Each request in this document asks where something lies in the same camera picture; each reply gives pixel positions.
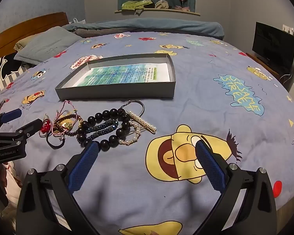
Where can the olive pillow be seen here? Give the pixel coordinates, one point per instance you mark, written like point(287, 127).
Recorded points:
point(18, 44)

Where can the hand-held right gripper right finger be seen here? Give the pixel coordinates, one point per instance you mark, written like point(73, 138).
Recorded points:
point(209, 166)

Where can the wooden headboard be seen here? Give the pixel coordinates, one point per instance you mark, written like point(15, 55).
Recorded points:
point(27, 27)

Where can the floral cloth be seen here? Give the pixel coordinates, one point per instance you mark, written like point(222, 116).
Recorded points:
point(9, 176)

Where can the white wall sockets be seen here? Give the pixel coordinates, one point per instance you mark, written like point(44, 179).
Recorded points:
point(292, 32)

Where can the beige cloth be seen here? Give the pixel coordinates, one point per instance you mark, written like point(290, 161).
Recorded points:
point(161, 4)

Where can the pink cloth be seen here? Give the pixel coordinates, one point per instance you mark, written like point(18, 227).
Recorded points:
point(182, 8)

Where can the white plastic bag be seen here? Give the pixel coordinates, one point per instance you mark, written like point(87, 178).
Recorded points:
point(77, 20)

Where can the wooden windowsill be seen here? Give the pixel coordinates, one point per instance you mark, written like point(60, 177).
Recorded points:
point(161, 10)

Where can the green cloth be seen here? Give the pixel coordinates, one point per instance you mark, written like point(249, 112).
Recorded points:
point(134, 5)

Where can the green printed paper sheet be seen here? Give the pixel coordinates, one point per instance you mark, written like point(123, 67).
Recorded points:
point(120, 74)

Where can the grey blanket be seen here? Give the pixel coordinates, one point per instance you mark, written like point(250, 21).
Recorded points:
point(88, 32)

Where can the striped black print pillow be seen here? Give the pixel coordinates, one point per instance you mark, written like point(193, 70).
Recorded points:
point(0, 83)

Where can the cartoon printed blue bedsheet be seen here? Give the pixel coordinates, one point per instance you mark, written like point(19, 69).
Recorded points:
point(210, 127)

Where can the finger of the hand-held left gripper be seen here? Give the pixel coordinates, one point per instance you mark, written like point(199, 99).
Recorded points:
point(30, 127)
point(13, 114)

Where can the black television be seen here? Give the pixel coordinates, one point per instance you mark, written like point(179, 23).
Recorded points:
point(274, 45)

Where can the wooden television stand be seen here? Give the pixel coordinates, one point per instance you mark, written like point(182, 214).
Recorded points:
point(262, 63)

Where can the silver bangle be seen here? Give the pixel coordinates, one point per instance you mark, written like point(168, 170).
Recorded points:
point(142, 107)

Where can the grey-blue pillow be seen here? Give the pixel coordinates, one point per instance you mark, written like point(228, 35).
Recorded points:
point(46, 44)

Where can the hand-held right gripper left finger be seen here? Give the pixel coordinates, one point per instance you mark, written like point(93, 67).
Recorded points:
point(84, 166)

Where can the shallow grey cardboard box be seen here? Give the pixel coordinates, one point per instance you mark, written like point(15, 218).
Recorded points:
point(112, 91)

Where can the gold pearl hair clip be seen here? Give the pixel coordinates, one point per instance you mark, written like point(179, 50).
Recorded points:
point(142, 123)

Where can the blue blanket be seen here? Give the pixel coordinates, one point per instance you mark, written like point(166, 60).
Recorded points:
point(161, 25)

